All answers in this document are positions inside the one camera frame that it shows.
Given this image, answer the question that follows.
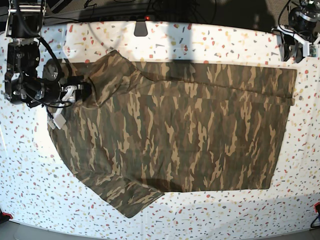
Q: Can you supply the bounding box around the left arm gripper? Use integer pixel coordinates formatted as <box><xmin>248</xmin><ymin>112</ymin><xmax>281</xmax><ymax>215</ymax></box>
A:
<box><xmin>271</xmin><ymin>25</ymin><xmax>320</xmax><ymax>64</ymax></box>

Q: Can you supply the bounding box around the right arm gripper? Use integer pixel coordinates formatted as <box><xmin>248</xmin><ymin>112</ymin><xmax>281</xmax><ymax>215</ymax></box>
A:
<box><xmin>32</xmin><ymin>76</ymin><xmax>92</xmax><ymax>130</ymax></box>

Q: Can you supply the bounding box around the camouflage T-shirt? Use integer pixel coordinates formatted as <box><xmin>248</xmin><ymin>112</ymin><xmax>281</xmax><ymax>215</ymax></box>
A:
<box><xmin>48</xmin><ymin>51</ymin><xmax>297</xmax><ymax>218</ymax></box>

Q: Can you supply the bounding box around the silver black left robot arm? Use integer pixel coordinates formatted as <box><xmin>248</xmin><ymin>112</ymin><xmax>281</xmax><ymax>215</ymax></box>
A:
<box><xmin>271</xmin><ymin>0</ymin><xmax>320</xmax><ymax>63</ymax></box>

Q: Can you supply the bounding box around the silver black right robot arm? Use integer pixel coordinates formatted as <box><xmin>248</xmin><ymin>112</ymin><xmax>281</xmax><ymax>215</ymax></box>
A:
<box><xmin>4</xmin><ymin>0</ymin><xmax>92</xmax><ymax>129</ymax></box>

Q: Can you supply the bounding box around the black power strip red light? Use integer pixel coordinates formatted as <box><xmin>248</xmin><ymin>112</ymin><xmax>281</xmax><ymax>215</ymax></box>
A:
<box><xmin>99</xmin><ymin>15</ymin><xmax>156</xmax><ymax>22</ymax></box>

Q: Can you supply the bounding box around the red clamp left corner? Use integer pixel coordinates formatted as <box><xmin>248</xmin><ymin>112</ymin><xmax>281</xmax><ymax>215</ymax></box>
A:
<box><xmin>0</xmin><ymin>212</ymin><xmax>13</xmax><ymax>224</ymax></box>

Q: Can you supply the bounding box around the red clamp corner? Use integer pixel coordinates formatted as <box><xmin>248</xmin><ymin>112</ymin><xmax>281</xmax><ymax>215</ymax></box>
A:
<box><xmin>0</xmin><ymin>212</ymin><xmax>13</xmax><ymax>224</ymax></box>
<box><xmin>314</xmin><ymin>202</ymin><xmax>320</xmax><ymax>215</ymax></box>

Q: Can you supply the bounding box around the red clamp right corner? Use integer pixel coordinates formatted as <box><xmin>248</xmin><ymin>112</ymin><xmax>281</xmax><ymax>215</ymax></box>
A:
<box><xmin>314</xmin><ymin>202</ymin><xmax>320</xmax><ymax>215</ymax></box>

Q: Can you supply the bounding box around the green wrist camera board left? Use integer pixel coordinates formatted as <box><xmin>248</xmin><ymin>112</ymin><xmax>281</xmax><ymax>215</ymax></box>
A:
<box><xmin>308</xmin><ymin>45</ymin><xmax>318</xmax><ymax>58</ymax></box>

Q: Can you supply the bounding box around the thin black cable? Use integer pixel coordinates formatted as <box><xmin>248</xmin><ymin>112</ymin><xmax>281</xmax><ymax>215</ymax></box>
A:
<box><xmin>37</xmin><ymin>37</ymin><xmax>66</xmax><ymax>86</ymax></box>

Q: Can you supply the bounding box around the dark grey camera mount foot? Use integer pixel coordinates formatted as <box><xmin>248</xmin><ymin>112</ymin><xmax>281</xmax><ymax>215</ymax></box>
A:
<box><xmin>134</xmin><ymin>21</ymin><xmax>148</xmax><ymax>37</ymax></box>

